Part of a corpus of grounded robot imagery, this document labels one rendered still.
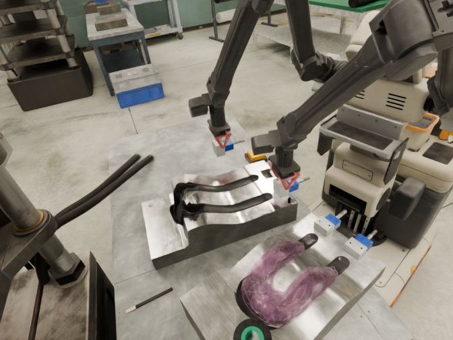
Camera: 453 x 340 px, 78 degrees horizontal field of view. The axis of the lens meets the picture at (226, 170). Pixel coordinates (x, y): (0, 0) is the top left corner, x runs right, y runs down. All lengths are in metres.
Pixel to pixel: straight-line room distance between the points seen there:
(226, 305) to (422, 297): 1.41
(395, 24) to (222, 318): 0.66
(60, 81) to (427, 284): 4.48
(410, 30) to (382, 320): 0.68
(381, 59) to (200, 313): 0.64
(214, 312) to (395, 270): 1.11
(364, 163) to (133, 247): 0.90
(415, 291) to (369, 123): 1.17
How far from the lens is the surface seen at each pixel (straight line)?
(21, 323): 1.09
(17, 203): 0.87
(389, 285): 1.60
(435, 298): 2.01
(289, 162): 0.89
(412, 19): 0.53
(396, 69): 0.53
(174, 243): 0.93
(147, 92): 3.98
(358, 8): 3.74
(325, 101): 0.64
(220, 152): 1.13
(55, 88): 4.66
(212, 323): 0.73
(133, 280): 0.98
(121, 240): 1.09
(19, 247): 0.90
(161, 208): 1.05
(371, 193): 1.20
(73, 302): 1.04
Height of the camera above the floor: 1.58
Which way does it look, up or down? 39 degrees down
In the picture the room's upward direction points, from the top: 6 degrees counter-clockwise
